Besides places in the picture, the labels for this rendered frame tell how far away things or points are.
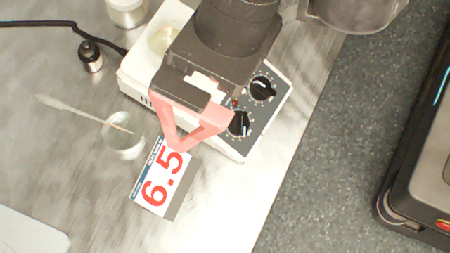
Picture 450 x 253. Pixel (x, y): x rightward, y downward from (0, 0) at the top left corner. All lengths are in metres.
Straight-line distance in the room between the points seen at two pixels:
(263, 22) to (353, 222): 1.28
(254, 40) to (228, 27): 0.03
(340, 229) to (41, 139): 0.92
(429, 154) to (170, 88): 0.99
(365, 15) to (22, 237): 0.63
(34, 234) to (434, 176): 0.77
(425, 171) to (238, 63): 0.95
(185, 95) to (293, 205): 1.25
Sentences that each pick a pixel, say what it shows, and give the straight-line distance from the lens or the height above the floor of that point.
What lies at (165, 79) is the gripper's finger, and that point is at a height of 1.22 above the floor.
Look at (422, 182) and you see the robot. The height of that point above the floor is 0.36.
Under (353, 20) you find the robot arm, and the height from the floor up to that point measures 1.28.
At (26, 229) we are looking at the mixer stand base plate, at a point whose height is 0.76.
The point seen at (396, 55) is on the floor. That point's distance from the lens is 2.00.
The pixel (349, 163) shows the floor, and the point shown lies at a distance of 1.90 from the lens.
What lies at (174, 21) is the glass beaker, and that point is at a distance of 0.99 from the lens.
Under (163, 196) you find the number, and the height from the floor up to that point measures 0.76.
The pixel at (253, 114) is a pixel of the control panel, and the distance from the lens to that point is 1.07.
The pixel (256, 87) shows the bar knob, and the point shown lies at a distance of 1.06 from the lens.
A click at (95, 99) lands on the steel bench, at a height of 0.75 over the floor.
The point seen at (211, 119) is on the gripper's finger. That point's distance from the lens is 0.62.
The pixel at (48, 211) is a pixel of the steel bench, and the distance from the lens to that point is 1.09.
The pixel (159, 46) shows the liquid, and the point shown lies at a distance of 1.00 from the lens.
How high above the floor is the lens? 1.81
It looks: 75 degrees down
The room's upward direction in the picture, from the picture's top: 8 degrees clockwise
